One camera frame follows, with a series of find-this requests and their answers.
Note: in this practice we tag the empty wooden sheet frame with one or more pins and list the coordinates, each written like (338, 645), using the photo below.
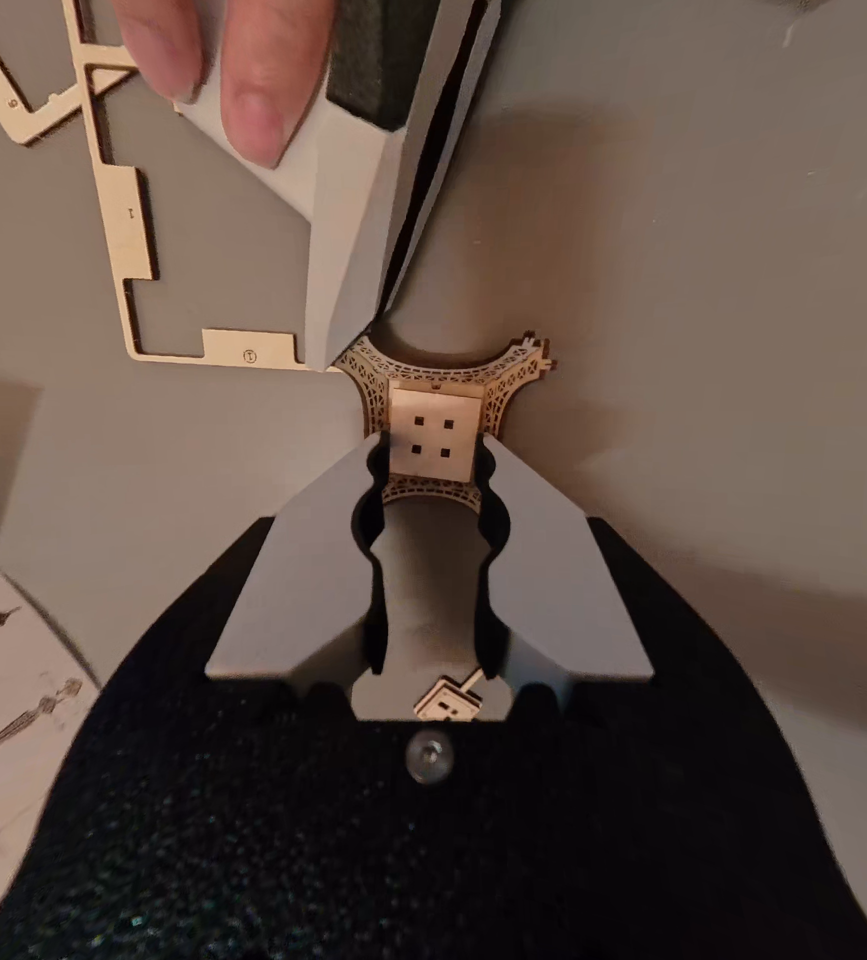
(137, 225)

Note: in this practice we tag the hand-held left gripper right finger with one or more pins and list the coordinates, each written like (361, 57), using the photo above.
(561, 585)

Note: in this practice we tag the wooden tower model base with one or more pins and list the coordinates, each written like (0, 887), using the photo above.
(433, 427)

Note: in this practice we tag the person's right hand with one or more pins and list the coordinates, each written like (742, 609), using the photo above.
(253, 67)

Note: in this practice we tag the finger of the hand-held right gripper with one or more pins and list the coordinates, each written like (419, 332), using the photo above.
(465, 127)
(347, 240)

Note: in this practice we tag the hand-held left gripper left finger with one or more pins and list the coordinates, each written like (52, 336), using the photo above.
(291, 585)

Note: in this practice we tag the grey desk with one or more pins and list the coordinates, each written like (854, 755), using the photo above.
(703, 300)

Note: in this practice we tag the small wooden model piece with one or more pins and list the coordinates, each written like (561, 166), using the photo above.
(445, 701)

